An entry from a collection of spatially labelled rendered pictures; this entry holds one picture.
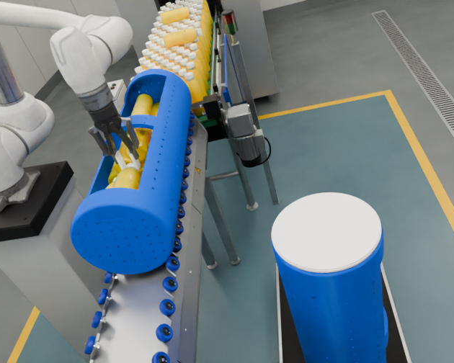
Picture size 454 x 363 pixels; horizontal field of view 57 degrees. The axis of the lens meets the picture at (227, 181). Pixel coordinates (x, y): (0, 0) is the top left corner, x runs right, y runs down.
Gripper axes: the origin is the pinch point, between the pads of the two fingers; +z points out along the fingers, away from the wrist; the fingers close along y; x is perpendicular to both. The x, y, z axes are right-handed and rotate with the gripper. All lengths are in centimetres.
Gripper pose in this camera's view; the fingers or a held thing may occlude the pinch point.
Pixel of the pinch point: (127, 160)
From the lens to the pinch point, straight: 133.0
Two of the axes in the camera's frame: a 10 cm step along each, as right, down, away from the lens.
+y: 9.7, -2.1, -1.5
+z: 2.6, 7.6, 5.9
